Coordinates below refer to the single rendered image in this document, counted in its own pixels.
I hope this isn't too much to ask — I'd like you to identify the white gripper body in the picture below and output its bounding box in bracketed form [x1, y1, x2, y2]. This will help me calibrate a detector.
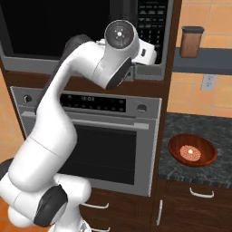
[134, 44, 159, 66]

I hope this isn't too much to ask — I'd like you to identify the black and grey microwave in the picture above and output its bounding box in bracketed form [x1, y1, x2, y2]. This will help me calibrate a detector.
[0, 0, 175, 82]

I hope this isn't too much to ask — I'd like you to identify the round waffle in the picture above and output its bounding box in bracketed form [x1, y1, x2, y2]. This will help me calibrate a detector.
[179, 144, 202, 163]

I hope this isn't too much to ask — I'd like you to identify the oven door with dark window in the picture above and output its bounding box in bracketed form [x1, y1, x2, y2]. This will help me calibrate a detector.
[21, 111, 160, 198]

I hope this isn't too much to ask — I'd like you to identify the brown wooden bowl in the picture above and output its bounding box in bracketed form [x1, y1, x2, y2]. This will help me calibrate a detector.
[168, 133, 218, 168]

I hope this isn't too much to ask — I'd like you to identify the microwave door with dark window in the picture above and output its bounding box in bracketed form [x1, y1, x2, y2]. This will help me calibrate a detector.
[0, 0, 139, 77]

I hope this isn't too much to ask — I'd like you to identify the dark brown cupboard door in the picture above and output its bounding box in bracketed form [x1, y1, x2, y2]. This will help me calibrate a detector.
[154, 198, 232, 232]

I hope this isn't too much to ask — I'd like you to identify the brown jar with black lid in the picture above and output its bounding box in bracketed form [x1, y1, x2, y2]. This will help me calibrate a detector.
[179, 25, 206, 59]

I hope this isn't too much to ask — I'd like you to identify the dark brown tall cabinet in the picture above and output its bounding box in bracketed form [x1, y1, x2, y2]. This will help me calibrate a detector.
[0, 0, 184, 232]

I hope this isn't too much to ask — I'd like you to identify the round oven knob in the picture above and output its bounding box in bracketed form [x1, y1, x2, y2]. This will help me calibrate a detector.
[136, 102, 149, 113]
[23, 93, 34, 104]

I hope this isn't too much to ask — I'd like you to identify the stainless steel oven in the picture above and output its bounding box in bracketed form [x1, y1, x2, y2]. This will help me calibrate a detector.
[10, 85, 163, 198]

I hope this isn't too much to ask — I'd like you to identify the dark brown drawer front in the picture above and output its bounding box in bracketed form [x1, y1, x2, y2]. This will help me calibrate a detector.
[79, 188, 159, 232]
[160, 178, 232, 214]

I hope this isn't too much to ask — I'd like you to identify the grey microwave door handle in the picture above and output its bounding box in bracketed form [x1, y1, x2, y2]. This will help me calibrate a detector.
[130, 0, 139, 81]

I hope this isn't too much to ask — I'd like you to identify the grey wall shelf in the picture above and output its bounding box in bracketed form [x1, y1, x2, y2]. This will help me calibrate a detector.
[172, 46, 232, 76]

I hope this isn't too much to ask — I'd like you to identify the white wall outlet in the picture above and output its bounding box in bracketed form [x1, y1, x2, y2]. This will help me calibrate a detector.
[200, 73, 217, 92]

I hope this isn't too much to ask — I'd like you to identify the grey oven door handle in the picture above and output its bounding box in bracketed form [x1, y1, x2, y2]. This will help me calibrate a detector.
[21, 111, 150, 131]

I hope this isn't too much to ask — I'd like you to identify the silver drawer handle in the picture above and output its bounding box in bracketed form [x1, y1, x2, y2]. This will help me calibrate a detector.
[188, 187, 216, 199]
[80, 201, 111, 210]
[90, 226, 111, 232]

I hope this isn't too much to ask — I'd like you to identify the silver cupboard door handle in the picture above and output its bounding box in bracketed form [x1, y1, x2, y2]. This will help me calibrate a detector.
[156, 198, 164, 227]

